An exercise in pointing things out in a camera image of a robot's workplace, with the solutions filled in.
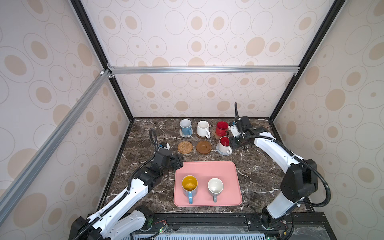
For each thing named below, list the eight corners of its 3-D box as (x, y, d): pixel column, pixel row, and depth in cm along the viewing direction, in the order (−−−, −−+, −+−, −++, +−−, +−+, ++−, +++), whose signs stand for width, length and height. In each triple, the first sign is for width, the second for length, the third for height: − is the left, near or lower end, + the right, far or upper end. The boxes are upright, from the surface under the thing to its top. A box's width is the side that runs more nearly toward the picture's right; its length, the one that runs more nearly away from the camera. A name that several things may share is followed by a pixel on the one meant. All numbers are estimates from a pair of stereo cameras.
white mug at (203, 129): (196, 139, 109) (196, 131, 102) (196, 128, 116) (196, 120, 109) (209, 139, 109) (210, 131, 102) (208, 128, 116) (209, 120, 109)
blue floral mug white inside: (180, 138, 110) (179, 128, 101) (181, 129, 116) (180, 119, 107) (192, 138, 110) (191, 128, 101) (192, 129, 116) (192, 119, 107)
